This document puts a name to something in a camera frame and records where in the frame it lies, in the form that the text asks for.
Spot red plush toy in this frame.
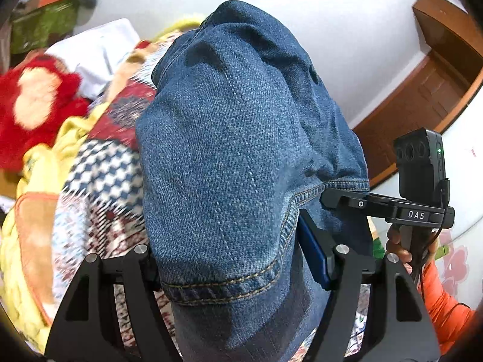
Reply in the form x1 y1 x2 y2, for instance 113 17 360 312
0 55 90 170

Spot green box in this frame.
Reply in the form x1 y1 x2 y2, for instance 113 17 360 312
9 0 82 55

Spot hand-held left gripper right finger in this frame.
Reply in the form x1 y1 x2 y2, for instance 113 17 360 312
297 208 443 362

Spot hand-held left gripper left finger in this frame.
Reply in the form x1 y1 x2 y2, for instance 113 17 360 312
44 244 182 362

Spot patchwork printed bedspread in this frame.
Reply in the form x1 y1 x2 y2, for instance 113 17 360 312
53 34 372 362

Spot white pillow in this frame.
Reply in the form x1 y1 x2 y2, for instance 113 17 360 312
45 19 142 99

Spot wooden door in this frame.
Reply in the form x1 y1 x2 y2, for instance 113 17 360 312
353 0 483 188

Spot person's right forearm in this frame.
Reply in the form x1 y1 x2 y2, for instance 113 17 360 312
414 260 478 356

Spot person's right hand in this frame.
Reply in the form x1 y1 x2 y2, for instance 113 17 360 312
385 226 414 275

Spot yellow fleece blanket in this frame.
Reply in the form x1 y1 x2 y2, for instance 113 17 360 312
0 15 204 353

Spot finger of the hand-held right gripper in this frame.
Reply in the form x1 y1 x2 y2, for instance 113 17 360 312
320 189 397 220

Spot blue denim jeans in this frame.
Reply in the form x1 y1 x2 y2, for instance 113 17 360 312
135 0 372 362

